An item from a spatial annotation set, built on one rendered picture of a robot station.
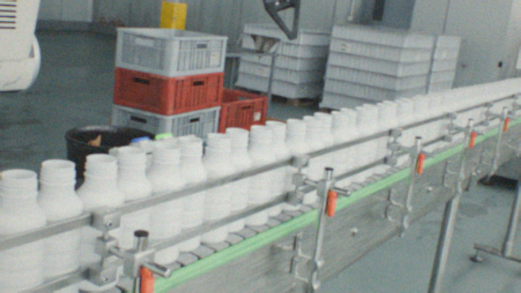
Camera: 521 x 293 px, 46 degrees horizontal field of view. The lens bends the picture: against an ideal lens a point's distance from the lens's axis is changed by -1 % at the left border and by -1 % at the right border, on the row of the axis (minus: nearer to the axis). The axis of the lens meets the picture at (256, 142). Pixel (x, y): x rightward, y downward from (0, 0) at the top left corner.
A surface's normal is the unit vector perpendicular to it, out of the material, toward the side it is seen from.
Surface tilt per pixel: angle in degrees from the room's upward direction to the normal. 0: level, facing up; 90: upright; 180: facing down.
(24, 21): 90
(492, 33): 90
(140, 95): 90
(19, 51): 90
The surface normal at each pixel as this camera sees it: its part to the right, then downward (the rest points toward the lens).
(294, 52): -0.58, 0.11
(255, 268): 0.82, 0.22
